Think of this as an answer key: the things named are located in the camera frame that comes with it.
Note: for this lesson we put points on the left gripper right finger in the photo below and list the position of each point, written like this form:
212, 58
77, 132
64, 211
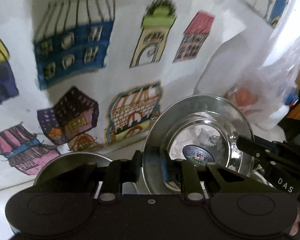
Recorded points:
184, 173

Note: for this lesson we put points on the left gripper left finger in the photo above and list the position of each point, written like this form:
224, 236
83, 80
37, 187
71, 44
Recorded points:
117, 173

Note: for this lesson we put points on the steel bowl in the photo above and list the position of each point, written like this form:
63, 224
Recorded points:
67, 162

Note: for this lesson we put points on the steel plate with sticker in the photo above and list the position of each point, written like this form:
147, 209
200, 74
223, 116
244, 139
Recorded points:
200, 129

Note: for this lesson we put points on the person's right hand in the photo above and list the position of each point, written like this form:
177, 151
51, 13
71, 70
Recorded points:
296, 226

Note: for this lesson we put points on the white blue water bottle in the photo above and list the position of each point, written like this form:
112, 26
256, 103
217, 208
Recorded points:
289, 102

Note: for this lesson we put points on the clear plastic bag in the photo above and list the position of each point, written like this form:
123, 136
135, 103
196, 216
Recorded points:
261, 91

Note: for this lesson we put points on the houses drawing on paper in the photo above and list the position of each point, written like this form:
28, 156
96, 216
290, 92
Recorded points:
78, 74

